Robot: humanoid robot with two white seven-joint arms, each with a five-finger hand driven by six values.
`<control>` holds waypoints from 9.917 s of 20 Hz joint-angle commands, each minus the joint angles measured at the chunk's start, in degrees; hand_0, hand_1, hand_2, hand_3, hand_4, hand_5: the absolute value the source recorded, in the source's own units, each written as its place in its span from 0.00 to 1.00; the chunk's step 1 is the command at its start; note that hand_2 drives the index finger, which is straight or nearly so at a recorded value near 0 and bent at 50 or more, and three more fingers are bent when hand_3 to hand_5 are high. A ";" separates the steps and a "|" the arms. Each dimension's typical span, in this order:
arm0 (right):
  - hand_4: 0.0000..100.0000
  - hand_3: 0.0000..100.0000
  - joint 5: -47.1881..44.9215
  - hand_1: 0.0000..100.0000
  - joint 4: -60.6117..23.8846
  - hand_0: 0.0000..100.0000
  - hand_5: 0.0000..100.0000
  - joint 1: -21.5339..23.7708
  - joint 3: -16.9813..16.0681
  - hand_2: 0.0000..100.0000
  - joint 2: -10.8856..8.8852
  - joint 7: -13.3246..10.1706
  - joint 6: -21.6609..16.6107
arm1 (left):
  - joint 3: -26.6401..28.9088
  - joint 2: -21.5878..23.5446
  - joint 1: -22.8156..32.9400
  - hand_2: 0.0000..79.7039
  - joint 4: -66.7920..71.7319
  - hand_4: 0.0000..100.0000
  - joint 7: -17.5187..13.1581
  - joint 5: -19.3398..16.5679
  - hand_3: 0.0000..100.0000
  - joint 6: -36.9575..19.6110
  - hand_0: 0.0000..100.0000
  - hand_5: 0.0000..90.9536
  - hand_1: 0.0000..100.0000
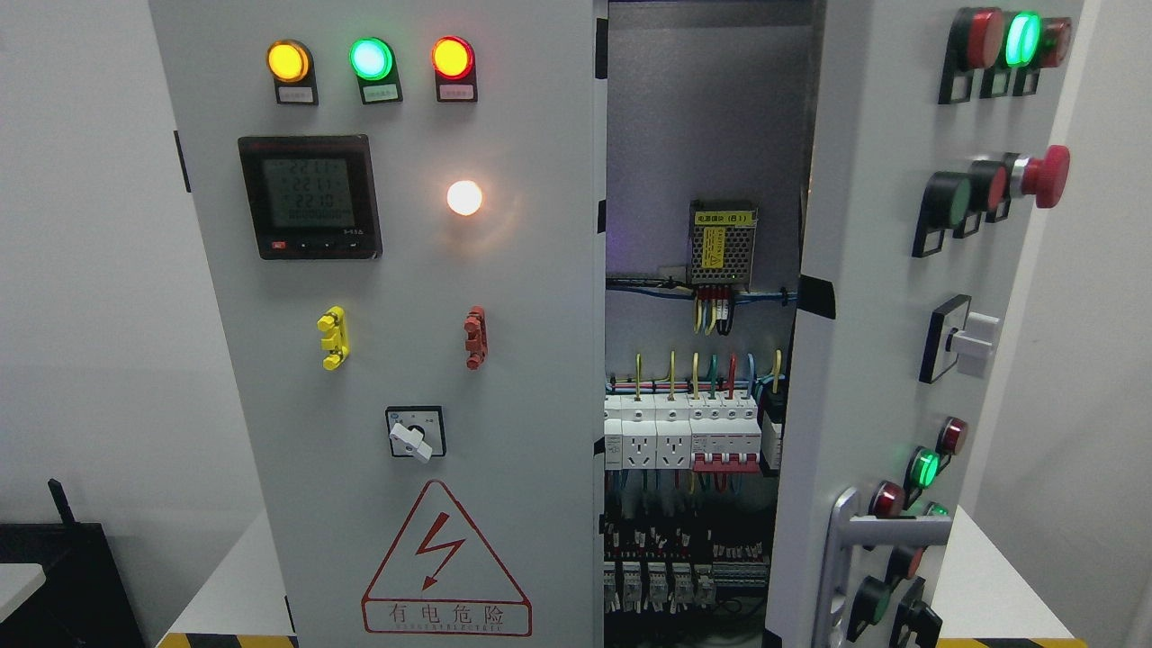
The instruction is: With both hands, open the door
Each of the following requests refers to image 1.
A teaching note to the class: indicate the grey cabinet door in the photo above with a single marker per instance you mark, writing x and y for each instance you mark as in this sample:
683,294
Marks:
520,430
907,205

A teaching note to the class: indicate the white glowing indicator lamp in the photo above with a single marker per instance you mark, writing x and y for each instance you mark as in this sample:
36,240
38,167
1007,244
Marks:
464,197

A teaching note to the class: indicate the white socket and breaker row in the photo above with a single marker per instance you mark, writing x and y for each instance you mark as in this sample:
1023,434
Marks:
676,431

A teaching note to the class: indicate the metal mesh power supply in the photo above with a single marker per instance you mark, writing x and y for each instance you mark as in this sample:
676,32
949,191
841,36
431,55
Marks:
721,239

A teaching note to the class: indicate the black white surge protector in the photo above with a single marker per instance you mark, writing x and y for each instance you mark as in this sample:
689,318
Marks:
772,416

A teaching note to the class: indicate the lower relay terminal row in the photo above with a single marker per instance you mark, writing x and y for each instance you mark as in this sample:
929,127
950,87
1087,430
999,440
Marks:
671,565

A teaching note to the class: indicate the red electric hazard warning sticker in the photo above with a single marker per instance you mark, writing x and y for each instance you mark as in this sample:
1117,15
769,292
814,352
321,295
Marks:
441,577

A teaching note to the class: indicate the black digital power meter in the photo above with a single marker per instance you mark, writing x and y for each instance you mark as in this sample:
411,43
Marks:
311,197

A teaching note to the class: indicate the red indicator lamp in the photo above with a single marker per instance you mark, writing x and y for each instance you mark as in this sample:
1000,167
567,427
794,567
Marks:
454,62

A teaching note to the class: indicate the green indicator lamp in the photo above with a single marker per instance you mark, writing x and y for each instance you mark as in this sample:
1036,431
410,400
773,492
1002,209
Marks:
376,71

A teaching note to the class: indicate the yellow indicator lamp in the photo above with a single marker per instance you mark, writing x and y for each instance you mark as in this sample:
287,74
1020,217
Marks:
292,68

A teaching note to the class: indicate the red emergency stop button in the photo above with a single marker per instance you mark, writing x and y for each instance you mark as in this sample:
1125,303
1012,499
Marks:
1043,177

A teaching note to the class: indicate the black box with antenna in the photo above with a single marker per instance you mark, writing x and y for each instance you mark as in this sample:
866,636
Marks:
83,602

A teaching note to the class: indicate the red terminal post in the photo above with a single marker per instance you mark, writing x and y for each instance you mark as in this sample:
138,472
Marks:
475,344

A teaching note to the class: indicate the white rotary selector switch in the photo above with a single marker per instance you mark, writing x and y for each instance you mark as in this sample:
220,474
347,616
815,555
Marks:
416,432

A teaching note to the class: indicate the silver door handle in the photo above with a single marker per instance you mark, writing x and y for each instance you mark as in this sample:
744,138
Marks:
849,602

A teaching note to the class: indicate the right door rotary switch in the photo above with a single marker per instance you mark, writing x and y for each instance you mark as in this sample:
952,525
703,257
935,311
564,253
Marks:
958,336

